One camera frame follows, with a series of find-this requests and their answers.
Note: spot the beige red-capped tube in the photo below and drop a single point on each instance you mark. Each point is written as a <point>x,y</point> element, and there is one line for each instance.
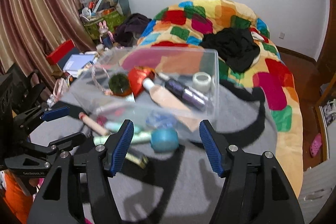
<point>93,124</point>

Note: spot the pink bunny water bottle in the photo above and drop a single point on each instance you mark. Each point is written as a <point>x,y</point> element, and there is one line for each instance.
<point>106,37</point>

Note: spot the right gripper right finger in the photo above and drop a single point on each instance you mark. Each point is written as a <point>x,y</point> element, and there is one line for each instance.
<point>215,145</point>

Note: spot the pink croc shoe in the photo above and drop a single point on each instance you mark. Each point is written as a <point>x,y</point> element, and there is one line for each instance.
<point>315,145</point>

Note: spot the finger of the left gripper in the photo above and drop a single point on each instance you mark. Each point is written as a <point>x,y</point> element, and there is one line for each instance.
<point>67,143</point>
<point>31,119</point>

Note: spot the clear plastic storage box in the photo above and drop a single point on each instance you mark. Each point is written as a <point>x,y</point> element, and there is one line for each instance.
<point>92,93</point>

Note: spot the white tape roll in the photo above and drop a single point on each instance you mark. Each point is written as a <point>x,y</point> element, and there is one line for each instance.
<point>202,82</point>

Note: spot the olive green small box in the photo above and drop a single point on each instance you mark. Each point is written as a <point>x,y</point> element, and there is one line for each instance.
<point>137,158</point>

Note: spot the black clothing on bed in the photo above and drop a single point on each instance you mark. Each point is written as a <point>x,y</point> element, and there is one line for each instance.
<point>235,46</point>

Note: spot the blue white booklet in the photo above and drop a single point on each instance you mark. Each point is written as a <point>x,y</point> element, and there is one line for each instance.
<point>77,62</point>

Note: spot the blue white card pack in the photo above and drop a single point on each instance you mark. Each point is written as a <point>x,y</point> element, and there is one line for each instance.
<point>160,120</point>

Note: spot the red flat box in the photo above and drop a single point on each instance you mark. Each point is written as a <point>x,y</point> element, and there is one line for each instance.
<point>55,56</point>

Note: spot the striped brown curtain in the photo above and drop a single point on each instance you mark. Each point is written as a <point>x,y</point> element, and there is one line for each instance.
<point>32,29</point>

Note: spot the colorful patchwork quilt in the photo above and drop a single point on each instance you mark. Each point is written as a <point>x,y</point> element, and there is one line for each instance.
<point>185,24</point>

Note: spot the grey black blanket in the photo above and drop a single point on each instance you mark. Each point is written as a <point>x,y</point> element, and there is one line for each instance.
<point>177,187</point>

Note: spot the red foil packet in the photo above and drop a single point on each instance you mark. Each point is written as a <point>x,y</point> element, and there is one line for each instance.
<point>136,77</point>

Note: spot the dark purple clothes pile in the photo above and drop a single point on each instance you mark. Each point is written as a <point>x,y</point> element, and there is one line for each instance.
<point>131,29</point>

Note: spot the blue tape roll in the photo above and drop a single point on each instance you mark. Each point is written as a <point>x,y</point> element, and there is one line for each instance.
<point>164,140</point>

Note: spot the beige cosmetic tube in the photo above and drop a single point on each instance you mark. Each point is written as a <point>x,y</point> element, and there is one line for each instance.
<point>162,97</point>

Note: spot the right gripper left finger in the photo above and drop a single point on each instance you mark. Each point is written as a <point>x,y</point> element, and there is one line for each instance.
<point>118,145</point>

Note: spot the amber jar green lid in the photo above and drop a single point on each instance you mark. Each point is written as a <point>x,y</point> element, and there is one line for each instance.
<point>119,85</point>

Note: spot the purple mascara tube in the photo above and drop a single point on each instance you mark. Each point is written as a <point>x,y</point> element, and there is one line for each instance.
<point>184,93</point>

